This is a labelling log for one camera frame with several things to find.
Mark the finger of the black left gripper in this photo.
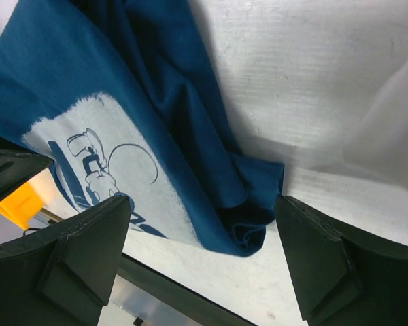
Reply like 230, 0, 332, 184
0, 137, 53, 201

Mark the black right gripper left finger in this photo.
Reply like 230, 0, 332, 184
0, 196, 129, 325

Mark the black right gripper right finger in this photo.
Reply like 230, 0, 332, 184
275, 195, 408, 325

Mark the blue t shirt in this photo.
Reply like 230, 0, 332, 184
0, 1, 284, 257

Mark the yellow plastic tray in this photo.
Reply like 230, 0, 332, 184
0, 182, 43, 230

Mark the white folded t shirt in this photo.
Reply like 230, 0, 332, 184
302, 59, 408, 194

